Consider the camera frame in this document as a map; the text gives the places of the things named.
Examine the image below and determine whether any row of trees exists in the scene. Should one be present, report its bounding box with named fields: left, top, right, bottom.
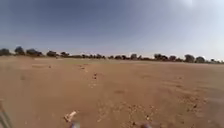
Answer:
left=0, top=46, right=224, bottom=65

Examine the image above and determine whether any brown bare dirt ground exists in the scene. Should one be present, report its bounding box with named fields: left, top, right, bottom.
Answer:
left=0, top=55, right=224, bottom=128

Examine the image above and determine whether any pale stone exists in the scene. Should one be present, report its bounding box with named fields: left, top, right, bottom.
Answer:
left=63, top=110, right=78, bottom=123

